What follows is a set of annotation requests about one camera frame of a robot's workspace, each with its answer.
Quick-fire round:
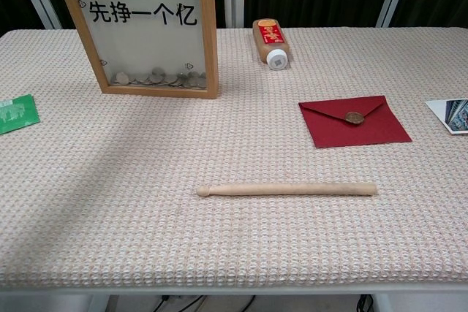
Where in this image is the photo postcard with white border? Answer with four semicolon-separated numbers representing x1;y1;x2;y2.
425;98;468;134

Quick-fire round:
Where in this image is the dark red envelope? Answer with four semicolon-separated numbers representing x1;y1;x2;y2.
298;95;413;150

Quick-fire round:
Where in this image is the beige woven tablecloth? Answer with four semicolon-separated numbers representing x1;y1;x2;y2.
0;26;468;289

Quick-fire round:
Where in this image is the brown bottle with red label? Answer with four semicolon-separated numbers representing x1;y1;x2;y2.
252;18;293;71

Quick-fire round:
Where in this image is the pile of silver coins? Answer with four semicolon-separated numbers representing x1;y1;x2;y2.
110;66;208;90

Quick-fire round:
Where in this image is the black cable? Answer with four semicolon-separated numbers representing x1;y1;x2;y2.
356;293;374;312
151;294;257;312

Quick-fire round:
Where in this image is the wooden drumstick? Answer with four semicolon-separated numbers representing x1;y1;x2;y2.
195;182;378;197

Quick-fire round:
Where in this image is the wooden frame money box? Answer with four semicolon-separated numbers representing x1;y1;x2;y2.
49;0;219;100

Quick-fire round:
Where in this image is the green card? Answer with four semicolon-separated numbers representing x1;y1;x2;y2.
0;94;40;135

